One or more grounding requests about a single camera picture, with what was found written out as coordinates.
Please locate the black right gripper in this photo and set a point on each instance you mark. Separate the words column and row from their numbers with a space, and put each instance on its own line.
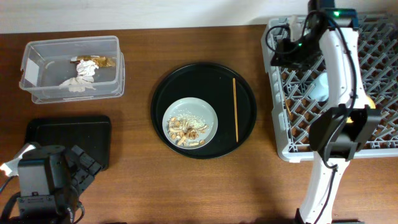
column 292, row 58

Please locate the light blue cup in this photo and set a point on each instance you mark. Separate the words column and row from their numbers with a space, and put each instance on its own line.
column 320, row 91

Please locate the yellow bowl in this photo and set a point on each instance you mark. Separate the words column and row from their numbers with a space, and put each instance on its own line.
column 370, row 103

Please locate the grey plate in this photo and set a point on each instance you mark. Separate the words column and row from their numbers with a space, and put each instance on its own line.
column 194, row 106

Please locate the food scraps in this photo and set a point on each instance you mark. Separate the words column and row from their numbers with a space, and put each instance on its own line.
column 187, row 130

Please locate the gold snack wrapper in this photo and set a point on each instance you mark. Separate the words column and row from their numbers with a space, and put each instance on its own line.
column 100, row 61

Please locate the grey tissue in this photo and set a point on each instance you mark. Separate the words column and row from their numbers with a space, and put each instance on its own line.
column 86, row 68

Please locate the white tissue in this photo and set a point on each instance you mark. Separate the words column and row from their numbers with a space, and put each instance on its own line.
column 79, row 84

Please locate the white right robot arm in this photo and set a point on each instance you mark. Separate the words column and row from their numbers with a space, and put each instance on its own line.
column 333, row 141

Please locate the grey dishwasher rack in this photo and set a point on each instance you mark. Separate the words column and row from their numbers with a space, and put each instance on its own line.
column 377, row 53

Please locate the black round tray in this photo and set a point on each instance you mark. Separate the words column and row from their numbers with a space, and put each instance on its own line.
column 212, row 83

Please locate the black rectangular tray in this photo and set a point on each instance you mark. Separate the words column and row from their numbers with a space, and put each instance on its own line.
column 91, row 133

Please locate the clear plastic bin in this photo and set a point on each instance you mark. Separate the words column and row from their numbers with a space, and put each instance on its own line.
column 53, row 58

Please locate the white label on bin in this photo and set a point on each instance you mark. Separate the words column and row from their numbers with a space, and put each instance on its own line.
column 32, row 72

